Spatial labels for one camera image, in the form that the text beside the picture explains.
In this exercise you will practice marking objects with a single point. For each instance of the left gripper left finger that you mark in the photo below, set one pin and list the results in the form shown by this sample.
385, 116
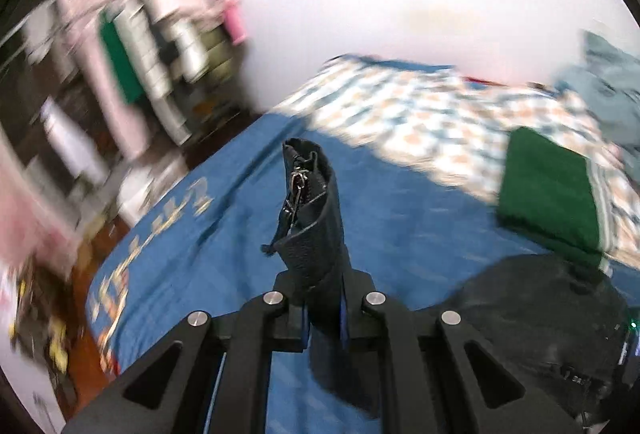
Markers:
207, 375

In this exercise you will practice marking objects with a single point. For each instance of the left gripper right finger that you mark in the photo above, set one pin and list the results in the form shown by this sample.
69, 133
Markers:
438, 374

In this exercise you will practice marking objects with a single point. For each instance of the black leather jacket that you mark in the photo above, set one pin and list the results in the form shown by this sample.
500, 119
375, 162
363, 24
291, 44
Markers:
532, 344

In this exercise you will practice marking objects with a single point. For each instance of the clothes rack with garments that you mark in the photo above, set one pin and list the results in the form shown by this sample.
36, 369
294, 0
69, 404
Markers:
179, 57

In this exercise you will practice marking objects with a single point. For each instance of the blue striped plaid bedsheet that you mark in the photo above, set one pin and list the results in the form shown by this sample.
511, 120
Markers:
418, 156

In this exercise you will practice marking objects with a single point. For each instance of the folded green striped garment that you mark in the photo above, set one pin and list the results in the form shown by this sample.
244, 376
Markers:
556, 198

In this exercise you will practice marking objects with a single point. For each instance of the green hanging garment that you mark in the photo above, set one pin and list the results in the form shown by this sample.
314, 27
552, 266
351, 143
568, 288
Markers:
127, 79

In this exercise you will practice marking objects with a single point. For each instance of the teal blue duvet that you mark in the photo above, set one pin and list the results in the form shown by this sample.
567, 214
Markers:
608, 83

